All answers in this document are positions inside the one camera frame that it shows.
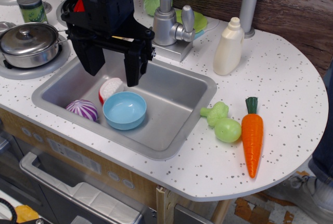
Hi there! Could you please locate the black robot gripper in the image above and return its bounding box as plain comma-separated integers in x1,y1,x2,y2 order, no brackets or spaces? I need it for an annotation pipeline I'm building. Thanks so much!
61,0,154,87

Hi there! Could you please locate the cream detergent bottle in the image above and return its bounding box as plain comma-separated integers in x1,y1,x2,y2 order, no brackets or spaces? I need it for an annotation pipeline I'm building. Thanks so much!
213,17,245,75

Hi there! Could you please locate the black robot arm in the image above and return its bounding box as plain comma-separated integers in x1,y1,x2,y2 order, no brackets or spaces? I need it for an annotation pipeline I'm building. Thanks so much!
61,0,155,87

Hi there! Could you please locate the grey toy sink basin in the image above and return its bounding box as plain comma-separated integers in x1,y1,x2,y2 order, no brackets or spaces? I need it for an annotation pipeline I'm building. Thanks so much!
32,51,216,160

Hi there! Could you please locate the red white toy radish slice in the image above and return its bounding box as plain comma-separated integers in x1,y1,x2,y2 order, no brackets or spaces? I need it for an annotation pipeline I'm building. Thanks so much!
98,77,124,104

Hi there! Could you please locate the blue plastic bowl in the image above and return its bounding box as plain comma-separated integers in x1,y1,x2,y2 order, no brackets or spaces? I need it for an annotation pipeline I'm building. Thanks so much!
103,91,147,130

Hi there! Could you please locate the purple white toy onion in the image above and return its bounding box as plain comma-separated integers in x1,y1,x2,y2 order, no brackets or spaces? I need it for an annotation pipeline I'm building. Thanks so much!
65,99,98,122

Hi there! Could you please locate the red toy pepper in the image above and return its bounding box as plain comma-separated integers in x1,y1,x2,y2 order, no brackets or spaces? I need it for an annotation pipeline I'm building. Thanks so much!
73,0,85,12

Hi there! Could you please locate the silver toy faucet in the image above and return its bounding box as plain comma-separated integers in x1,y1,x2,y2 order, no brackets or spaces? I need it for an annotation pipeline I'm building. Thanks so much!
152,0,196,62

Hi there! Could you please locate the green toy cabbage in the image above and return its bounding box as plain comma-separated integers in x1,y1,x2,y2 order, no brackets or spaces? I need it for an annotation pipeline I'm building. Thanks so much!
143,0,174,17

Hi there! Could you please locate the steel pot with lid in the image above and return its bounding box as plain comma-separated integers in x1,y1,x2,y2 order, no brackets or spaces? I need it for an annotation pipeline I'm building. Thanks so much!
1,22,70,69

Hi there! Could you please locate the green plastic plate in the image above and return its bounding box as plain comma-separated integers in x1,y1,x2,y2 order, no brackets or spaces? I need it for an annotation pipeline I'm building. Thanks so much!
175,9,208,33

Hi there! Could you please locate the green pea tin can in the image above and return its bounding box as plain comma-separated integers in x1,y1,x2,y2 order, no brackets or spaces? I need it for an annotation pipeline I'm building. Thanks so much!
17,0,48,23

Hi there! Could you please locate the light green toy broccoli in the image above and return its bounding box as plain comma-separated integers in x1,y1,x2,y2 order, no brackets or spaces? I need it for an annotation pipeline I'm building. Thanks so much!
200,102,229,127

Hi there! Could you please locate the orange toy carrot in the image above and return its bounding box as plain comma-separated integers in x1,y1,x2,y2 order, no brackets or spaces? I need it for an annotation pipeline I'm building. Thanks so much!
241,97,264,178

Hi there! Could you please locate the grey vertical support pole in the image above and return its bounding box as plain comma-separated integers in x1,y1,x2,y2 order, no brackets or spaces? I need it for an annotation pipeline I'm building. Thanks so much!
239,0,257,38

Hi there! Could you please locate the yellow object at bottom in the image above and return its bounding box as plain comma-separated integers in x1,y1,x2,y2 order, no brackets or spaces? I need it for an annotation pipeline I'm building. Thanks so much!
14,205,39,223

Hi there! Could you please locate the blue jeans leg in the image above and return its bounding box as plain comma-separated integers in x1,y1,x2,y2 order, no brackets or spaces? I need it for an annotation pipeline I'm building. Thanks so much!
309,60,332,187

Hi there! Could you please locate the grey sneaker shoe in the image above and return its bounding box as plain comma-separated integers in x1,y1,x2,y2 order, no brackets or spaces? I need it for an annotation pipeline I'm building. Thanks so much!
264,174,332,223

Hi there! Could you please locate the grey front stove burner ring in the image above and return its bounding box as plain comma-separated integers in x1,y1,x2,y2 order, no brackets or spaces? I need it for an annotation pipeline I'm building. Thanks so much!
0,33,72,81

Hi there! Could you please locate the grey oven door handle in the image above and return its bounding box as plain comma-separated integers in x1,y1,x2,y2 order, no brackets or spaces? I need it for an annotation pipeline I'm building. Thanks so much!
20,152,144,223

